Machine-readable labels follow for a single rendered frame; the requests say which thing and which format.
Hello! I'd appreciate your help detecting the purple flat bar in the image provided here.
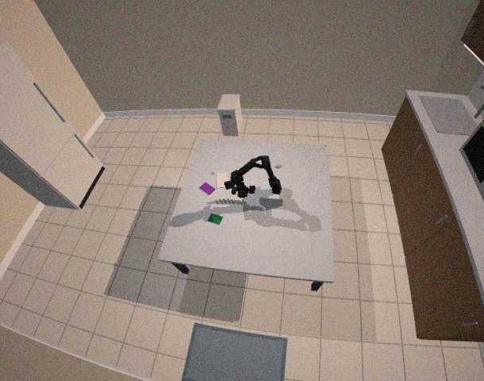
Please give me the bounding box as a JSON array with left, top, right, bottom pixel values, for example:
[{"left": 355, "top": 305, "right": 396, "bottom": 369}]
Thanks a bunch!
[{"left": 200, "top": 183, "right": 215, "bottom": 194}]

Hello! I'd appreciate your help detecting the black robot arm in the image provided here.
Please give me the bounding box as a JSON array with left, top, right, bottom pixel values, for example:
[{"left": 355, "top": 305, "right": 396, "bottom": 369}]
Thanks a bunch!
[{"left": 224, "top": 156, "right": 282, "bottom": 198}]

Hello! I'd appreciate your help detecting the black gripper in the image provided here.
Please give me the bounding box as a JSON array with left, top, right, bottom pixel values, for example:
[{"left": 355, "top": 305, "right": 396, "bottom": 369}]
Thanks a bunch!
[{"left": 231, "top": 185, "right": 255, "bottom": 196}]

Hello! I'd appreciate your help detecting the beige flat slab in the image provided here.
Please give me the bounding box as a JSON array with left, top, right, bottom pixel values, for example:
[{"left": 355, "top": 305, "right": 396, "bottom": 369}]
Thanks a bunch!
[{"left": 217, "top": 172, "right": 229, "bottom": 188}]

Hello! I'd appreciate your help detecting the green flat rectangular block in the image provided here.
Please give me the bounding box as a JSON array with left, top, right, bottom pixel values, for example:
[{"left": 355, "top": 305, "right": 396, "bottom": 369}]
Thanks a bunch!
[{"left": 208, "top": 214, "right": 223, "bottom": 225}]

